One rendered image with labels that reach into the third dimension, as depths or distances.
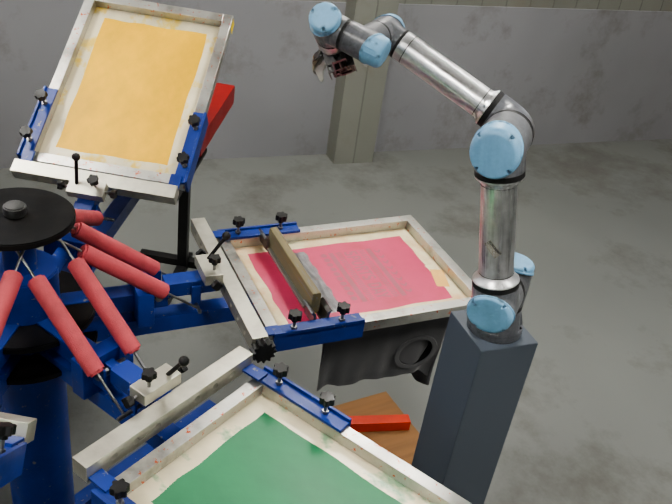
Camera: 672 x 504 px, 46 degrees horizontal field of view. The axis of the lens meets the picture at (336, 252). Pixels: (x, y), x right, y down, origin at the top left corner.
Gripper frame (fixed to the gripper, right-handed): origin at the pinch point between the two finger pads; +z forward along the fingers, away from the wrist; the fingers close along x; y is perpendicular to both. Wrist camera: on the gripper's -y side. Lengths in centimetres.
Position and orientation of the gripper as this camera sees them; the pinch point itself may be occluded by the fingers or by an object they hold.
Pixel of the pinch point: (340, 62)
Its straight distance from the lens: 221.5
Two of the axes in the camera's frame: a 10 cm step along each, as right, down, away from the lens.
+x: 9.5, -3.0, -0.9
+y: 2.8, 9.5, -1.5
